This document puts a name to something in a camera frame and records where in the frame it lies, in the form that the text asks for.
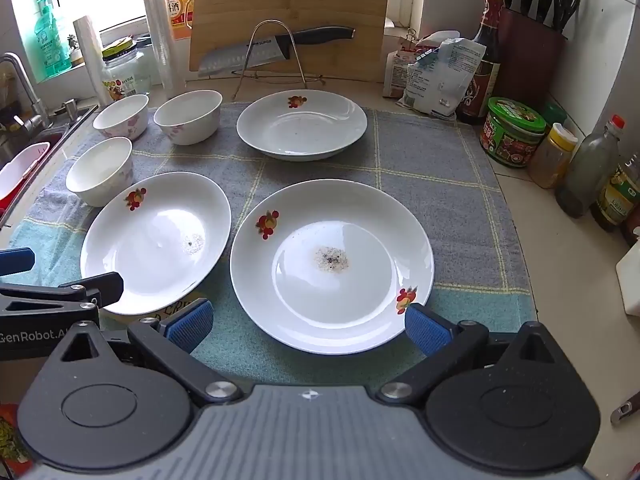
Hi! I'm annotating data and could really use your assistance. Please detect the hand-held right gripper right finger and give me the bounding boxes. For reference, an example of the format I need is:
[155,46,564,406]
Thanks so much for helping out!
[376,304,558,407]

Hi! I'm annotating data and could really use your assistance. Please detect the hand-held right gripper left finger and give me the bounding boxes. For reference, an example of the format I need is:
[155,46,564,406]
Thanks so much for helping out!
[60,299,243,407]

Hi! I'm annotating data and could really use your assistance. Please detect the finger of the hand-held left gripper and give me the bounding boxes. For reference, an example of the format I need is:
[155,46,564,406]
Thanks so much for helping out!
[0,248,37,277]
[0,272,124,317]

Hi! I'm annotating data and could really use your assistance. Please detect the white fruit print plate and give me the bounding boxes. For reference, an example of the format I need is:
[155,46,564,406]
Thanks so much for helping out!
[230,179,435,356]
[236,91,368,162]
[80,171,232,317]

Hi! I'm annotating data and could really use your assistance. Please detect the white pink floral bowl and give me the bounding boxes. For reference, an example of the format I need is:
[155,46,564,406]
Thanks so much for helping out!
[92,94,151,141]
[153,90,223,146]
[65,136,135,207]

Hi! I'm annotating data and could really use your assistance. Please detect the red and white basin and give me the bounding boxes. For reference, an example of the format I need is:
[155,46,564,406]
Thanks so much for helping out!
[0,142,51,201]

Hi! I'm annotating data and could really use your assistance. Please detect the steel sink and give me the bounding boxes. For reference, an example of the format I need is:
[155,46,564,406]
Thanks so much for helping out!
[0,105,98,221]

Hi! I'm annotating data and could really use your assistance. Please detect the grey checked cloth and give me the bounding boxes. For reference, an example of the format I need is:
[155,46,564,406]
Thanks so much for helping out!
[10,102,538,386]

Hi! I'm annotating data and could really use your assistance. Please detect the steel faucet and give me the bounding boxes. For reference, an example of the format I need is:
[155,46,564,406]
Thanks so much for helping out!
[0,52,51,131]

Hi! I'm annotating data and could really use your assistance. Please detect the yellow lidded jar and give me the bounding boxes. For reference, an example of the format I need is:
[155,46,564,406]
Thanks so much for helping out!
[527,122,578,190]

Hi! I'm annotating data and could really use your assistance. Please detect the white plastic container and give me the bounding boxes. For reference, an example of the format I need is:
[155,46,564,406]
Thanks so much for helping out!
[615,227,640,317]

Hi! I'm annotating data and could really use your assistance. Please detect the green lidded jar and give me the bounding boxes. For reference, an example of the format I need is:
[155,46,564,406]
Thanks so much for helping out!
[480,97,547,168]

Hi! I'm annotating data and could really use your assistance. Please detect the white plastic bag roll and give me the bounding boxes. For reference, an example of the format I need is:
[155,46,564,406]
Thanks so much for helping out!
[72,15,108,106]

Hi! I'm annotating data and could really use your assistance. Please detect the glass jar yellow lid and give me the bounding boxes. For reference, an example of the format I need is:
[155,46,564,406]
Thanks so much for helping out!
[100,37,153,106]

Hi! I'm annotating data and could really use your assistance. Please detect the small potted plant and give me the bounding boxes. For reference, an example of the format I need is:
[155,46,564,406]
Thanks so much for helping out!
[66,34,85,67]

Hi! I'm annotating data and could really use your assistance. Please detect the green dish soap bottle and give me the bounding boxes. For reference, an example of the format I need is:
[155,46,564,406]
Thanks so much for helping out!
[32,0,73,81]

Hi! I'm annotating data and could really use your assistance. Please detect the clear bottle with red cap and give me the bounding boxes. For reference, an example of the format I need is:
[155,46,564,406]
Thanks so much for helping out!
[555,114,626,218]

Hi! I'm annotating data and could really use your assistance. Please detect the oil bottle with yellow label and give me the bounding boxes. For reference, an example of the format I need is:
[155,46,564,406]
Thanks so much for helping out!
[590,152,640,233]

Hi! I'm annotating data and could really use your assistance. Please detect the white bag with blue print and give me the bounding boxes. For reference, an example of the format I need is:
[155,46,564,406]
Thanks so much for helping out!
[397,37,487,121]

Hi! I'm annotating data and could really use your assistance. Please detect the white bag with red print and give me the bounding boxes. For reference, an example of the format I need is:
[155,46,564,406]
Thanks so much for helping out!
[384,35,441,98]

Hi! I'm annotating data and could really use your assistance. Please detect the clear plastic wrap roll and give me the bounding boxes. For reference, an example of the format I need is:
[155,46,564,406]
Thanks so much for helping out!
[140,0,181,98]

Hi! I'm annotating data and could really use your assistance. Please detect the dark soy sauce bottle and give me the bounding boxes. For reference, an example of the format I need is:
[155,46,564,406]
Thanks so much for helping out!
[457,0,503,126]

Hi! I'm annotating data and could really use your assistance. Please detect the dark red knife block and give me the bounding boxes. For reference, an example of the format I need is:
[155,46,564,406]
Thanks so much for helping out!
[495,7,568,106]

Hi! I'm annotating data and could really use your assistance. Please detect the orange cooking wine bottle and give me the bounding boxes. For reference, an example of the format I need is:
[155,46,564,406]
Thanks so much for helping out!
[161,0,198,41]

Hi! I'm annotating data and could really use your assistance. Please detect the bamboo cutting board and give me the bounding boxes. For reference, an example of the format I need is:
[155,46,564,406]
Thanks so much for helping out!
[189,0,392,83]

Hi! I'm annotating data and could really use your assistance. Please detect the black kitchen scissors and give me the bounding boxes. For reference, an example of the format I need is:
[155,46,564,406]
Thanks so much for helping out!
[552,0,583,33]

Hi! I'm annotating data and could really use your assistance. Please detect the dark metal handle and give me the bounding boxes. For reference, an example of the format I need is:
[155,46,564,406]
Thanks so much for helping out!
[610,392,640,426]

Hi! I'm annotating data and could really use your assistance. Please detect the steel santoku knife black handle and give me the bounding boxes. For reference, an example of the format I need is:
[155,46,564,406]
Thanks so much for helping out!
[197,26,357,77]

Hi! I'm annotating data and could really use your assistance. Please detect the steel wire rack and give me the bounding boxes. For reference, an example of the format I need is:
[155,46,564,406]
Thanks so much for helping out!
[231,19,326,101]

